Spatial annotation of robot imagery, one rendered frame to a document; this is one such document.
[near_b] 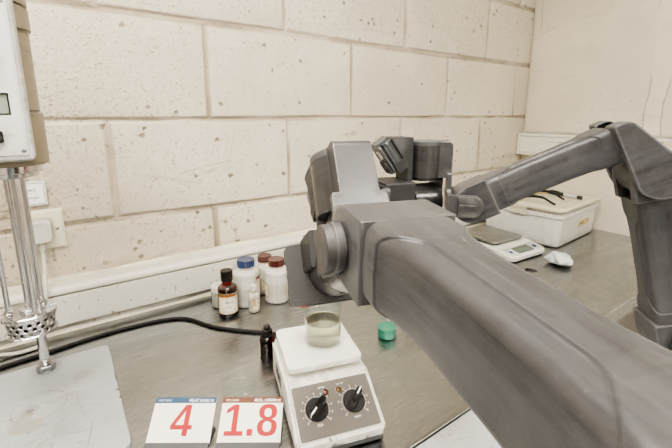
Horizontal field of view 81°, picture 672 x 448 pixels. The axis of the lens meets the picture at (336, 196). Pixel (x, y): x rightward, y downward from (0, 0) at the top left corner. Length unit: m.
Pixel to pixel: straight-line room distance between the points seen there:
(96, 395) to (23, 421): 0.09
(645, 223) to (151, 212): 0.97
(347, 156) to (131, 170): 0.74
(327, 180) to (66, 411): 0.59
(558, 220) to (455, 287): 1.38
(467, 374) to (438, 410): 0.54
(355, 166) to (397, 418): 0.46
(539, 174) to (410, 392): 0.41
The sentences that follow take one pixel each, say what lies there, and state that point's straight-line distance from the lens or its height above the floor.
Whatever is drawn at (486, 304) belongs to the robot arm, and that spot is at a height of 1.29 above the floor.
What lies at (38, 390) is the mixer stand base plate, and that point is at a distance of 0.88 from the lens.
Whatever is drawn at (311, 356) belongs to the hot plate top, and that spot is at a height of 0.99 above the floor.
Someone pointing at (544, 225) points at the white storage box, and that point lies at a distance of 1.57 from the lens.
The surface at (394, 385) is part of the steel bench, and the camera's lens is 0.76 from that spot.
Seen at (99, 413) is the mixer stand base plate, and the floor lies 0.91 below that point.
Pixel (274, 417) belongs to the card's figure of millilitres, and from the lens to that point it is 0.66.
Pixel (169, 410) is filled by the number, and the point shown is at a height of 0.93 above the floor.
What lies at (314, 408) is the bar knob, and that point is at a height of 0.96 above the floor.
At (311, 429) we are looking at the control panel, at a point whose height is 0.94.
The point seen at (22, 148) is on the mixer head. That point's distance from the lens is 0.62.
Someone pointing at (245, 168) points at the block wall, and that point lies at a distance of 1.09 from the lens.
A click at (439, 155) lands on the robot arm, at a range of 0.65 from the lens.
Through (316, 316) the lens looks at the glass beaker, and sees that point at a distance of 0.64.
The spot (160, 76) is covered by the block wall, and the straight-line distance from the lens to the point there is 1.03.
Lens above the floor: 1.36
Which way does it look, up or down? 12 degrees down
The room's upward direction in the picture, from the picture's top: straight up
